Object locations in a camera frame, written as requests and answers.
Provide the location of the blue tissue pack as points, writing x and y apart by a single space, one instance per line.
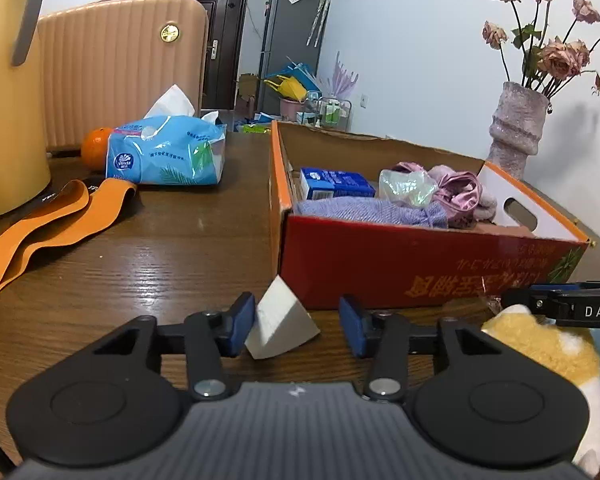
170 155

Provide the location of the lavender knitted headband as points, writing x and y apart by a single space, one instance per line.
360 210

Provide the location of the purple satin scrunchie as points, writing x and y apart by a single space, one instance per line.
460 185

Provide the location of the dark brown door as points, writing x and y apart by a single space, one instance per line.
225 35

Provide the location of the orange fruit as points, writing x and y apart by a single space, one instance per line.
94 150

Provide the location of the grey ceramic vase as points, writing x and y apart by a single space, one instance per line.
517 130

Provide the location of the grey refrigerator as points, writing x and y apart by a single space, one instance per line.
285 35

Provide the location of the bunch of dried pink roses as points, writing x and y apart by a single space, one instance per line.
555 57

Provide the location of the orange elastic band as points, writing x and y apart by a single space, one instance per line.
55 225

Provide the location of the small blue carton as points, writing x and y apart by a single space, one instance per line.
335 182

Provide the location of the yellow thermos jug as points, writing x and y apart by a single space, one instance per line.
5 110

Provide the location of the pink ribbed suitcase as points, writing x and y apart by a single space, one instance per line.
105 60

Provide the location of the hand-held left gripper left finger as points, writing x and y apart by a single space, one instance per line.
242 327

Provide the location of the purple flower wall sticker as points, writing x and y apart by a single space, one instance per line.
344 77

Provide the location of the white folded umbrella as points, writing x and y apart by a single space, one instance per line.
320 10

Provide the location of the yellow and white plush toy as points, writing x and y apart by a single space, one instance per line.
545 355

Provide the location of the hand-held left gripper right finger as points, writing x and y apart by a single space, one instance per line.
351 327

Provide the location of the red cardboard box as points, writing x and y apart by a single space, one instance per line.
405 260

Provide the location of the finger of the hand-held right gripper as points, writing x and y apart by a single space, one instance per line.
575 286
535 302

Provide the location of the triangular foam wedge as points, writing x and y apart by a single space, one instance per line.
280 325

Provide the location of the iridescent plastic pouch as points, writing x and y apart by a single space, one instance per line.
405 187

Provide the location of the brown cardboard carton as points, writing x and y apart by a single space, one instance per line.
247 95

